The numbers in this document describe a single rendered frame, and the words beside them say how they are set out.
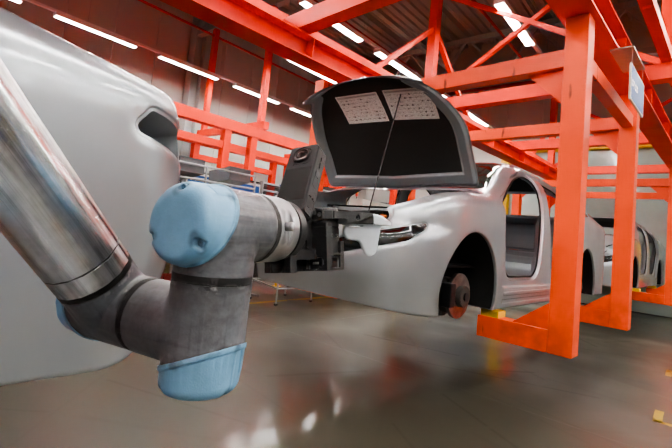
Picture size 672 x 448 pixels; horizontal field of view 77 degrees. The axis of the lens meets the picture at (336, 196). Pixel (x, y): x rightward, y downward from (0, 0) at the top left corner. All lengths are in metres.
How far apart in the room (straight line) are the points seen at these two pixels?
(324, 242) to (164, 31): 11.95
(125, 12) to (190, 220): 11.72
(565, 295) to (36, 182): 3.26
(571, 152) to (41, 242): 3.32
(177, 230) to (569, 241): 3.17
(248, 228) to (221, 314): 0.08
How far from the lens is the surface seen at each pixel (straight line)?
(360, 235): 0.60
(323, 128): 4.12
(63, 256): 0.45
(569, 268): 3.40
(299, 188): 0.54
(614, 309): 5.33
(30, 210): 0.43
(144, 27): 12.17
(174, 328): 0.42
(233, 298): 0.40
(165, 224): 0.40
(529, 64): 3.82
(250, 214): 0.41
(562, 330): 3.45
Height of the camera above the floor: 1.22
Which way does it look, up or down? 5 degrees up
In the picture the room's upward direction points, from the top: 6 degrees clockwise
